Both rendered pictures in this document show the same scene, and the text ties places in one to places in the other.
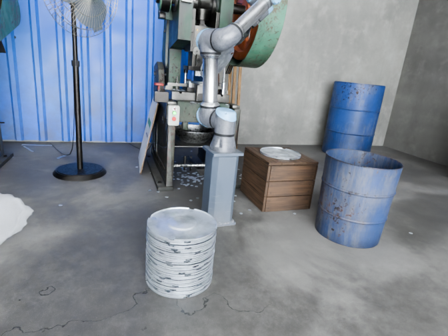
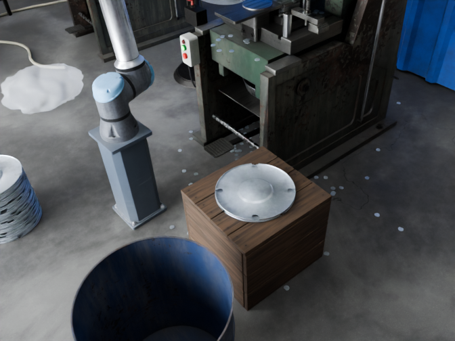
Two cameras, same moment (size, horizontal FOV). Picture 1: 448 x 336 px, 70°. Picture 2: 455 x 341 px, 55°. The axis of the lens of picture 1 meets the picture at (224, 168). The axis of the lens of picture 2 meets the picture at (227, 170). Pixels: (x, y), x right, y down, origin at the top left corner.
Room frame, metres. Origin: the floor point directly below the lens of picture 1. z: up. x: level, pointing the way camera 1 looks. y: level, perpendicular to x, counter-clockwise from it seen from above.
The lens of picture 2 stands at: (1.84, -1.47, 1.48)
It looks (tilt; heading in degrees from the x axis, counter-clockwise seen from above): 42 degrees down; 76
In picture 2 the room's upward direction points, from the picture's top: 4 degrees counter-clockwise
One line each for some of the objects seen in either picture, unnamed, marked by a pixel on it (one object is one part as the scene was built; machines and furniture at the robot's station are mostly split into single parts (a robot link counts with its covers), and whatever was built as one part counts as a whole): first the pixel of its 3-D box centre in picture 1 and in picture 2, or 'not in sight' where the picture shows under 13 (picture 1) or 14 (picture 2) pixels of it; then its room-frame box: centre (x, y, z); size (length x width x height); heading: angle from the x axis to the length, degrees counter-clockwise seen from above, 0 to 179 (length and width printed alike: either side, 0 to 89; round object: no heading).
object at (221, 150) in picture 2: (196, 165); (256, 131); (2.43, 0.22, 0.14); 0.59 x 0.10 x 0.05; 21
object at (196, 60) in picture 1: (201, 46); not in sight; (2.52, 0.26, 1.04); 0.17 x 0.15 x 0.30; 21
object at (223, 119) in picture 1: (225, 120); (112, 94); (1.79, 0.02, 0.62); 0.13 x 0.12 x 0.14; 43
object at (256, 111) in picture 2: (193, 140); (278, 92); (2.56, 0.28, 0.31); 0.43 x 0.42 x 0.01; 111
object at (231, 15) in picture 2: (203, 91); (248, 22); (2.39, 0.21, 0.72); 0.25 x 0.14 x 0.14; 21
